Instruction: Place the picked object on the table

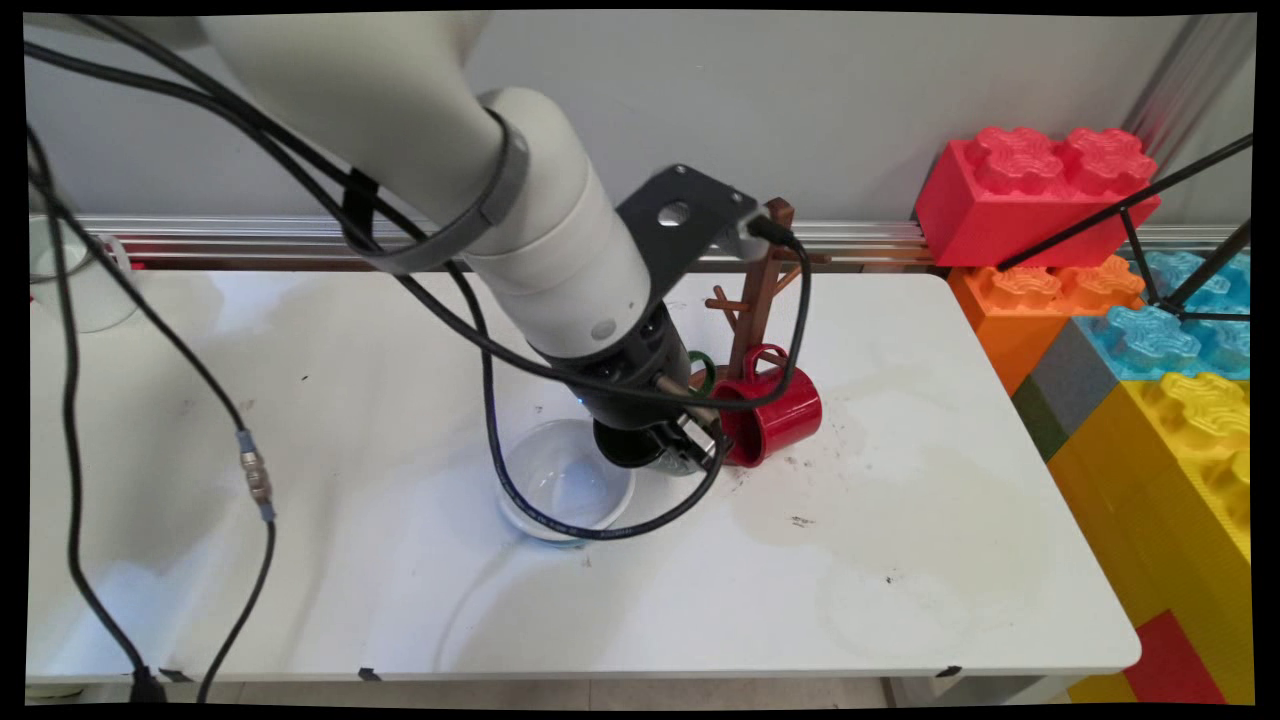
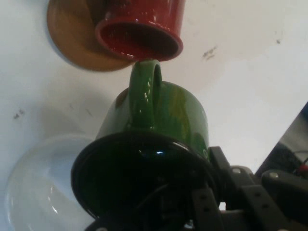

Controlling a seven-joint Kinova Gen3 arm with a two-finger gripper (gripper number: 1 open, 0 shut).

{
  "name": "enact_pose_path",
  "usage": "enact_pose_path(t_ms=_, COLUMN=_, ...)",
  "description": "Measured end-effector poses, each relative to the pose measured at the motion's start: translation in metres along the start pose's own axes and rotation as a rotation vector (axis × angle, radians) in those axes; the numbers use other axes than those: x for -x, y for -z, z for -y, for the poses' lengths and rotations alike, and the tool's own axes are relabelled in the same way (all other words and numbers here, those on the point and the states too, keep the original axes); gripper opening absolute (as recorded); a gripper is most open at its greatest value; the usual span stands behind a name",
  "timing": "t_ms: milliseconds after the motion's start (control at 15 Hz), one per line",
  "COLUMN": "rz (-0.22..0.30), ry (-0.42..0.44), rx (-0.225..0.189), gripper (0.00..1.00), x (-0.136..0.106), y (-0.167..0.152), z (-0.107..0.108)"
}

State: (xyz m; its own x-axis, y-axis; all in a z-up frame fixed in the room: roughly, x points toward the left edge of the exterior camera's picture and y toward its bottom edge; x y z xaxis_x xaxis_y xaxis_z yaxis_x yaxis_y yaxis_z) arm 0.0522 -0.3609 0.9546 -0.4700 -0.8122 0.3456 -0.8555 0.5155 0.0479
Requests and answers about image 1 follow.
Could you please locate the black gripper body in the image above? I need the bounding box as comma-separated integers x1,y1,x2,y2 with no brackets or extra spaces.
538,298,703,433

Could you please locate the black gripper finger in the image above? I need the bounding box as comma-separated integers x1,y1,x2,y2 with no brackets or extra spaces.
672,418,724,474

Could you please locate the green mug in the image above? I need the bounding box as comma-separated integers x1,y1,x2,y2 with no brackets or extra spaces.
592,348,721,478

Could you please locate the red mug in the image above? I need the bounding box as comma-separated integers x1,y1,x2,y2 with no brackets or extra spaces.
711,344,824,469

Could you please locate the white ceramic bowl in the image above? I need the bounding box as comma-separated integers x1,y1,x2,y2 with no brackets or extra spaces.
496,417,636,545

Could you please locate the brown wooden mug tree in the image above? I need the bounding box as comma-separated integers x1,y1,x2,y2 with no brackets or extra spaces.
687,197,833,393

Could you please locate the orange toy brick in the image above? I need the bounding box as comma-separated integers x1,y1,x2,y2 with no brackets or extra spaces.
947,254,1147,397

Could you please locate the dark green toy brick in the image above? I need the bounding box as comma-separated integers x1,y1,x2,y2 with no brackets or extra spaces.
1011,375,1072,463

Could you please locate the big red toy brick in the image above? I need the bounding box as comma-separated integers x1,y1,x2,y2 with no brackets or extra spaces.
914,126,1163,270

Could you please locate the blue toy brick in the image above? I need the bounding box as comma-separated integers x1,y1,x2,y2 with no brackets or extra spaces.
1074,249,1253,383

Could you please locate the big yellow toy brick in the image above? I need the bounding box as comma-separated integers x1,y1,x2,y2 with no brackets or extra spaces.
1044,371,1256,705

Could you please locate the black tripod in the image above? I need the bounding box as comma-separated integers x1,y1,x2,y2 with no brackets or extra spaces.
998,133,1256,323

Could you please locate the small red toy brick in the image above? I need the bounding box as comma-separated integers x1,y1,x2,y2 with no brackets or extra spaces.
1123,610,1228,706

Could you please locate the white plastic cup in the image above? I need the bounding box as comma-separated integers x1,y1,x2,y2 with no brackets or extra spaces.
28,214,138,335

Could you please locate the black cable with brass plug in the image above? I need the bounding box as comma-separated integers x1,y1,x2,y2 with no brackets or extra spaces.
70,14,729,542

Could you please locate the dark grey camera mount plate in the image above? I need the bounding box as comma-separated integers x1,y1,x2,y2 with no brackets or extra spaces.
614,164,763,303

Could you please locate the black camera cable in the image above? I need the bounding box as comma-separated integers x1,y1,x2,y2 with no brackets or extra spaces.
28,38,813,411

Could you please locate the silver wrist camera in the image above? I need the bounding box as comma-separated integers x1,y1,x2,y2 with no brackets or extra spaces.
737,204,798,264

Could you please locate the grey strap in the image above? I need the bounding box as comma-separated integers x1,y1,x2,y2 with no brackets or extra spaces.
343,108,532,277

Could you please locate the aluminium rail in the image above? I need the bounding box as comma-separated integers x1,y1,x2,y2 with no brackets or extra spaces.
78,214,939,273

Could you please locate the black strap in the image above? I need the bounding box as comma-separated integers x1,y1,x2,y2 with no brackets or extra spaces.
342,168,383,253

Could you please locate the black cable with metal connector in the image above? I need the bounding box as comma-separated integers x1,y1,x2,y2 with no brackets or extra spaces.
28,125,278,703

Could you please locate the plain black cable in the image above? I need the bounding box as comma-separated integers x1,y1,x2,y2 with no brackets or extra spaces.
28,165,169,703

